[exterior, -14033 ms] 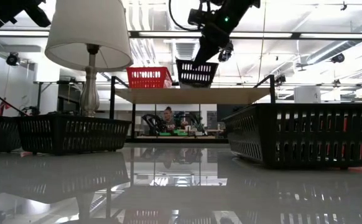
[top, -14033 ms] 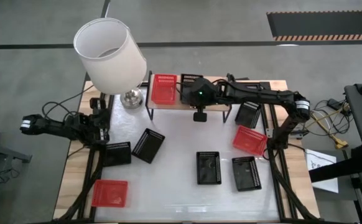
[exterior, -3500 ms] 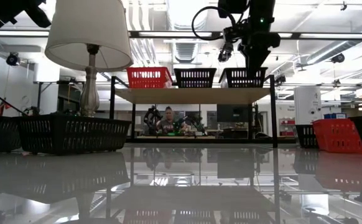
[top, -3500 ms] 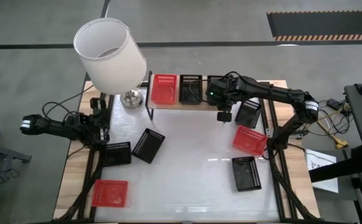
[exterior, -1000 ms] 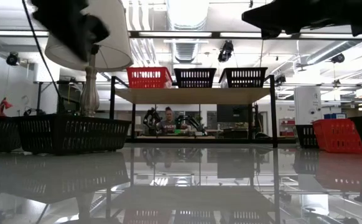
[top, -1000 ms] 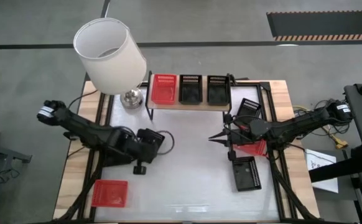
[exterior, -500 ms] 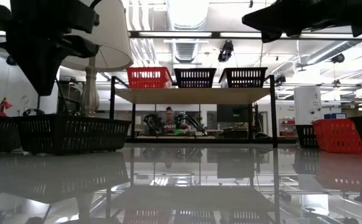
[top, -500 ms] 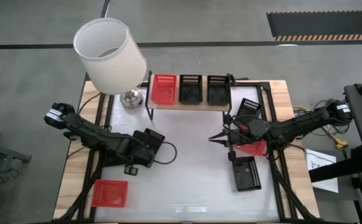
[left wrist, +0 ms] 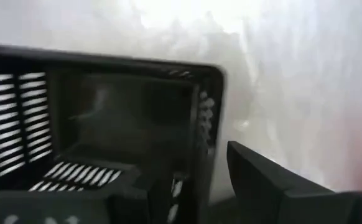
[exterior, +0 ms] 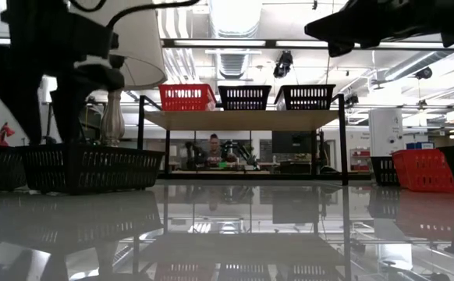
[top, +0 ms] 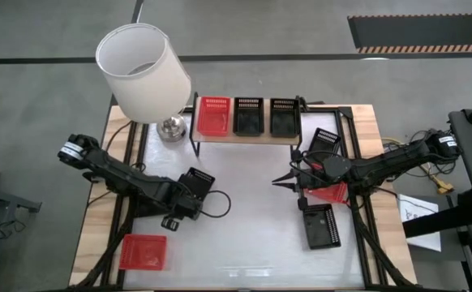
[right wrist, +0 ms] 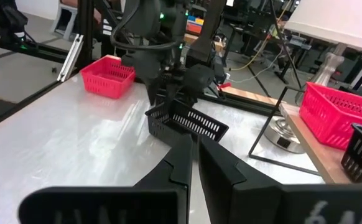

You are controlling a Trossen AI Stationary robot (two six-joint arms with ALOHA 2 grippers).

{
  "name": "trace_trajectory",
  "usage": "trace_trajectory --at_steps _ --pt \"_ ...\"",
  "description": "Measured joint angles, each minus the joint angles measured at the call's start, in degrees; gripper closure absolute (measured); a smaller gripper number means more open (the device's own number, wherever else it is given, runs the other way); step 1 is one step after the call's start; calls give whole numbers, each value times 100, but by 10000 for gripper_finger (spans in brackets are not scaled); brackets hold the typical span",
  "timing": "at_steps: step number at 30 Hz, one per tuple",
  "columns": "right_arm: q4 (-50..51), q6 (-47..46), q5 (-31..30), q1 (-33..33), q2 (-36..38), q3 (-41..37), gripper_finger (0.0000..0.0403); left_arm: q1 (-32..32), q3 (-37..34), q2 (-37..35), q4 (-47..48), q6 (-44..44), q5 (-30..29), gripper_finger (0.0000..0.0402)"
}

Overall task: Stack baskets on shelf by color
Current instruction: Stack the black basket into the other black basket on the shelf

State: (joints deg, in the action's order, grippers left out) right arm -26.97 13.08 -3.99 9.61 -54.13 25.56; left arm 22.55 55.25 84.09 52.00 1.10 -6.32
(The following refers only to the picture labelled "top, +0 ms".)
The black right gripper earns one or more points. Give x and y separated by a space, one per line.
309 180

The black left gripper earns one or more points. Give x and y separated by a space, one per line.
185 204

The red plastic perforated basket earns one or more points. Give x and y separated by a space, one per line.
331 194
142 252
213 117

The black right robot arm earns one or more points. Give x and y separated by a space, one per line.
386 164

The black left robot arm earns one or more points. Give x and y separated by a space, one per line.
110 168

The wooden shelf black metal legs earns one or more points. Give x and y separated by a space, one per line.
226 140

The white glossy table mat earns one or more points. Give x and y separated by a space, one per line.
252 227

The white shade silver table lamp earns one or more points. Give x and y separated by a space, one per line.
147 93

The white paper sheet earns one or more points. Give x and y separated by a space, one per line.
424 242

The gray black side cart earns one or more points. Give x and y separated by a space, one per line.
467 182

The gray metal desk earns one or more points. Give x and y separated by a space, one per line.
1 194

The black mat hazard stripe edge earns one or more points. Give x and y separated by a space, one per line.
422 34

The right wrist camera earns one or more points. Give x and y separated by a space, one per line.
335 166

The black aluminium table frame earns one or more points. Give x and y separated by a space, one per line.
360 243

